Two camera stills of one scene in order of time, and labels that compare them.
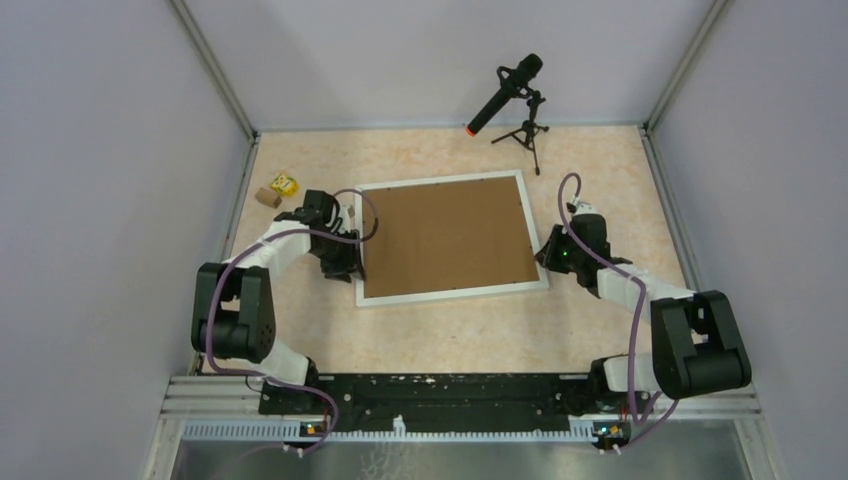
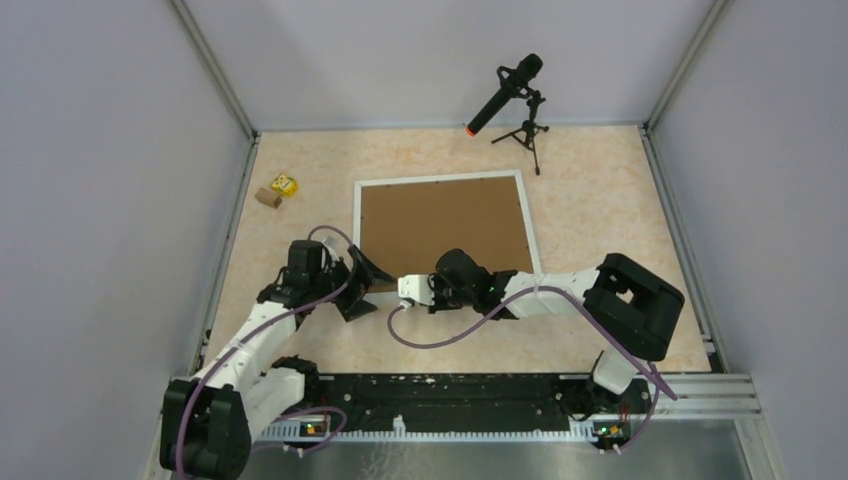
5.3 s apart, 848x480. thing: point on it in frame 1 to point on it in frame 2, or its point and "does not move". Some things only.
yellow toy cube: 285,186 does not move
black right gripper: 547,255 to 435,282
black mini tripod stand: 525,135 does not move
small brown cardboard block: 268,197 does not move
